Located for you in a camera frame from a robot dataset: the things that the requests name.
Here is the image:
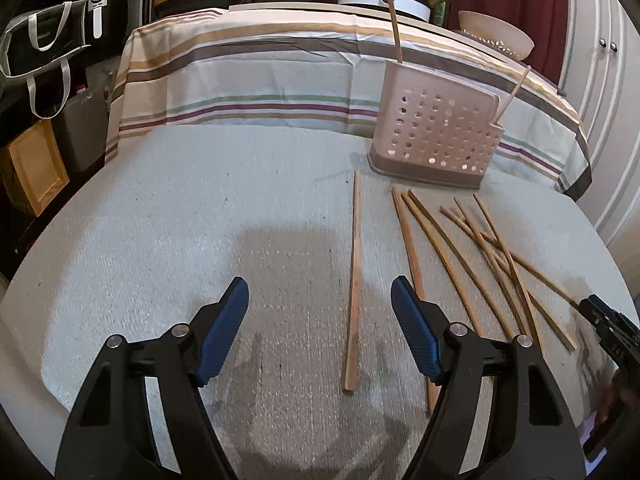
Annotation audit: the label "lone wooden chopstick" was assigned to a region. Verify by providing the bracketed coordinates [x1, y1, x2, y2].
[343, 171, 362, 393]

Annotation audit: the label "person right hand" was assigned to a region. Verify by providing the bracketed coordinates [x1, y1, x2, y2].
[594, 380, 620, 426]

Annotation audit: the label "white cabinet doors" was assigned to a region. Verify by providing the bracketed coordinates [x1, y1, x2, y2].
[560, 0, 639, 297]

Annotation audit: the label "pink perforated utensil holder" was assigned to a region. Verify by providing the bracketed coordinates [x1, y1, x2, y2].
[368, 61, 503, 190]

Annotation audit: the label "wooden board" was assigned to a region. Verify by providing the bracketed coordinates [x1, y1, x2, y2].
[1, 120, 70, 217]

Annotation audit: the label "white bowl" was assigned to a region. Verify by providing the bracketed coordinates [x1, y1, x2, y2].
[458, 11, 535, 61]

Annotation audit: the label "green oil bottle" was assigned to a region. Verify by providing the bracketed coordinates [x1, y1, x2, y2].
[431, 0, 448, 27]

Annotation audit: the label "white induction cooker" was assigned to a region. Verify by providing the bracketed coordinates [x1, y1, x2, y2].
[337, 0, 431, 22]

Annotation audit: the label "striped tablecloth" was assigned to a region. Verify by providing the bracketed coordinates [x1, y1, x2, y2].
[106, 6, 591, 198]

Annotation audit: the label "black air fryer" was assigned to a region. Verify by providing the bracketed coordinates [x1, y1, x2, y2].
[86, 0, 128, 41]

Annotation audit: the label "black bag white straps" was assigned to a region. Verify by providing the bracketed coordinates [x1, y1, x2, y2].
[0, 0, 94, 122]

